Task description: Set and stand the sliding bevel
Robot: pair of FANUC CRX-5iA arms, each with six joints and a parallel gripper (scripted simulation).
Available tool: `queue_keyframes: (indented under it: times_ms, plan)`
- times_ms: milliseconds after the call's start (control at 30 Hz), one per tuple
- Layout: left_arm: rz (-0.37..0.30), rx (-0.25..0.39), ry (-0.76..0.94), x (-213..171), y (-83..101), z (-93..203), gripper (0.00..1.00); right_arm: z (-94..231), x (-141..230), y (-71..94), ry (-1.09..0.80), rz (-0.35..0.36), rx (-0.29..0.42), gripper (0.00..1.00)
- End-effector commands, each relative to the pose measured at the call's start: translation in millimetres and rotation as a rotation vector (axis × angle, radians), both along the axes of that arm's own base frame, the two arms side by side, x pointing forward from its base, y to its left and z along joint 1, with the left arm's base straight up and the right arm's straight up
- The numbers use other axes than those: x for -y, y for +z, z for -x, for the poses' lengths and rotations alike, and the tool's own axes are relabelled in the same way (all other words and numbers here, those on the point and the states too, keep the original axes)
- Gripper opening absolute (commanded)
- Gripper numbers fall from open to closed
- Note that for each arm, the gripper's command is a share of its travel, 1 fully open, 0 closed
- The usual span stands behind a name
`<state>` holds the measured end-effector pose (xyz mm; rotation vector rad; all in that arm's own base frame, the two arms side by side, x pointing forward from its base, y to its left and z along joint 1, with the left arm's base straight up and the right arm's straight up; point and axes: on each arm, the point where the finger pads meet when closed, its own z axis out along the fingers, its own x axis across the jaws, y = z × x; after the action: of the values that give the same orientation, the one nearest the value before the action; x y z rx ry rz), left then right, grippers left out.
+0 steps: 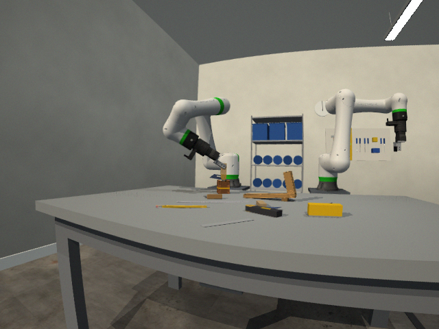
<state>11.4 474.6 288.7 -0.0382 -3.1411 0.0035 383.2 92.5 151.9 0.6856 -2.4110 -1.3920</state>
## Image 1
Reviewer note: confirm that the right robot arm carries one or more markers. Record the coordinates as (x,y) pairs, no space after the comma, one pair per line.
(175,130)

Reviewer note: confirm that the black sliding bevel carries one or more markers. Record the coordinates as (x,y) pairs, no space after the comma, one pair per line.
(269,211)

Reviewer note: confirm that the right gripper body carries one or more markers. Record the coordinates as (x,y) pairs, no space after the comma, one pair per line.
(193,141)

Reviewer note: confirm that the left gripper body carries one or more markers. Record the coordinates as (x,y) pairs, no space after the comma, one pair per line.
(399,122)

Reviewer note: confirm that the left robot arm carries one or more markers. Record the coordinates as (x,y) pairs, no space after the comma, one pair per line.
(343,105)

